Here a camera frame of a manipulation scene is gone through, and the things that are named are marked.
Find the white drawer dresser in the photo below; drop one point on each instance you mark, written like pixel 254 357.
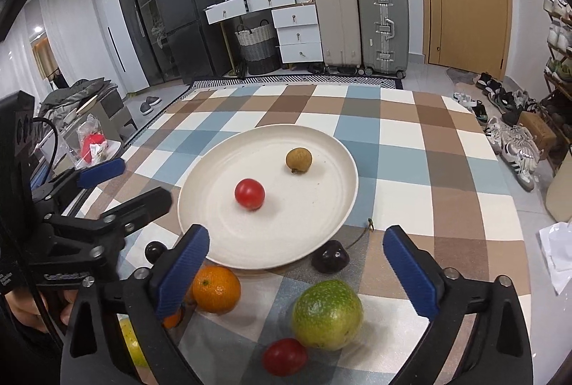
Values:
pixel 297 32

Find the dark grey fridge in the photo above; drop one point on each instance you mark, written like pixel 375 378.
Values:
pixel 192 9

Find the beige suitcase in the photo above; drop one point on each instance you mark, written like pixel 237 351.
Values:
pixel 337 23

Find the green speckled fruit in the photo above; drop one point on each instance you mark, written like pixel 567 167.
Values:
pixel 327 314

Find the person's left hand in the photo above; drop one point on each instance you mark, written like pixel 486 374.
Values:
pixel 27 309

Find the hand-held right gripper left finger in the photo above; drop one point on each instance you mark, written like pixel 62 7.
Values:
pixel 183 271

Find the red cherry tomato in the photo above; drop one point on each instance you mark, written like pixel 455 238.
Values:
pixel 250 194
pixel 284 357

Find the wooden shoe rack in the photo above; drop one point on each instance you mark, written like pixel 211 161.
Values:
pixel 554 99

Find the yellow-green speckled fruit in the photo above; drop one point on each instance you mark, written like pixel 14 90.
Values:
pixel 129 340

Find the cream round plate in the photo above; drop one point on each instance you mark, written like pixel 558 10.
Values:
pixel 290 224

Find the brown longan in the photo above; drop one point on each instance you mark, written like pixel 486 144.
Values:
pixel 298 160

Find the wooden door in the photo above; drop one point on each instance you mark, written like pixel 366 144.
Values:
pixel 469 0

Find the stemless dark cherry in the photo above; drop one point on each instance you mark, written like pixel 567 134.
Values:
pixel 155 252

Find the brown patterned box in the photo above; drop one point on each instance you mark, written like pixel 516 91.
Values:
pixel 538 132

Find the clear bag with red contents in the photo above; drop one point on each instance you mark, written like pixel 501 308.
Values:
pixel 91 141

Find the grey doormat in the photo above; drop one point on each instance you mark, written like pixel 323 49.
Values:
pixel 462 75

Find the grey white woven basket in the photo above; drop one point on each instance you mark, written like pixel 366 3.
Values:
pixel 257 47

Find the dark glass wardrobe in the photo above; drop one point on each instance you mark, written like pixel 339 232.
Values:
pixel 129 9

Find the rows of racked shoes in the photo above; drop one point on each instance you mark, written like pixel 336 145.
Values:
pixel 558 36

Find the silver suitcase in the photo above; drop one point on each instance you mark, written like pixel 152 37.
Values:
pixel 384 27

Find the white plastic bag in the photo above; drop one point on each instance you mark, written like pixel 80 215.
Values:
pixel 556 255

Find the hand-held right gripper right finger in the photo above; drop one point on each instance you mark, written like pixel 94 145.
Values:
pixel 411 273

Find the scattered group of sneakers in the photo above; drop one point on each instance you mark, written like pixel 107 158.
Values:
pixel 509 134

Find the grey slipper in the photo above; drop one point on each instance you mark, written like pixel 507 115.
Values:
pixel 155 101
pixel 145 108

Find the checked tablecloth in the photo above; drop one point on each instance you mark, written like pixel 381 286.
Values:
pixel 402 152

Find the dark cherry with stem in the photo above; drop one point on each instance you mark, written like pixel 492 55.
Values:
pixel 330 257

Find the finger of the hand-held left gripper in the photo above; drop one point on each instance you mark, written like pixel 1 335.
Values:
pixel 143 206
pixel 103 172

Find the dark green jacket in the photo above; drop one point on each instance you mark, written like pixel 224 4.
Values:
pixel 76 94

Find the orange mandarin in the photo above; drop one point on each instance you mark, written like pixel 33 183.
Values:
pixel 173 319
pixel 216 289

